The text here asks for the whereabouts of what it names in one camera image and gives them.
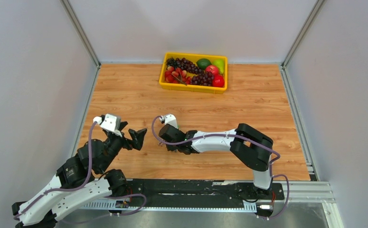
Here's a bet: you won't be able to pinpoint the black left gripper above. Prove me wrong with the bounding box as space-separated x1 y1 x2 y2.
98 121 148 172

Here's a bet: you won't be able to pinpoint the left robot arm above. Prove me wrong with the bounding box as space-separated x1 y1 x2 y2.
12 115 147 228

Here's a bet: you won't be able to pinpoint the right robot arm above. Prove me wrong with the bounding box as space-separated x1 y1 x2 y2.
155 123 274 198

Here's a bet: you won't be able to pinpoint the yellow fruit tray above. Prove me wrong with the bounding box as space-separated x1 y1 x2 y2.
159 52 228 94

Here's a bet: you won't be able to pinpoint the red strawberries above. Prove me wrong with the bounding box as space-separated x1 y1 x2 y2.
164 66 192 85

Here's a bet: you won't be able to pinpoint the dark grape bunch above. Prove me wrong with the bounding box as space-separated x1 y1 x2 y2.
165 57 214 86

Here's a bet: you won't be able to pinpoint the red tomato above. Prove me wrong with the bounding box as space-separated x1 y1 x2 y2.
212 75 225 87

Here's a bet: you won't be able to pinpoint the green avocado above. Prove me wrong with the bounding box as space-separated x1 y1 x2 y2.
196 58 212 70

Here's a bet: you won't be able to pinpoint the red apple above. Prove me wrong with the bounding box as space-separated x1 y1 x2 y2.
205 65 220 76

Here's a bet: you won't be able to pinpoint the green pear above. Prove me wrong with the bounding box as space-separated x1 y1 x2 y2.
213 59 225 74

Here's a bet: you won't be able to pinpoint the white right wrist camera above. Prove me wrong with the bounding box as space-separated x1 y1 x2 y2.
159 114 179 129

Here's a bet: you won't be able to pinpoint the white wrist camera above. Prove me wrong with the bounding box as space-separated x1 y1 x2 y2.
93 114 122 137
159 114 179 129

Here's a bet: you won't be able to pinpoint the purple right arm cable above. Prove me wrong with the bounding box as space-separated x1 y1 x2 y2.
151 115 291 221

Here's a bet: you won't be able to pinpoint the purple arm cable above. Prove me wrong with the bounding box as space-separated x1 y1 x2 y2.
13 121 147 218
151 115 291 221

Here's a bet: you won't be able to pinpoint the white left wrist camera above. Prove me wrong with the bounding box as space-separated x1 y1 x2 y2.
93 114 122 137

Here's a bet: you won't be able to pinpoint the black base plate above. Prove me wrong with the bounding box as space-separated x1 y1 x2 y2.
120 179 285 208

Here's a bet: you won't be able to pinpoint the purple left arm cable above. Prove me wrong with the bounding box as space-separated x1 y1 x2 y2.
13 121 147 218

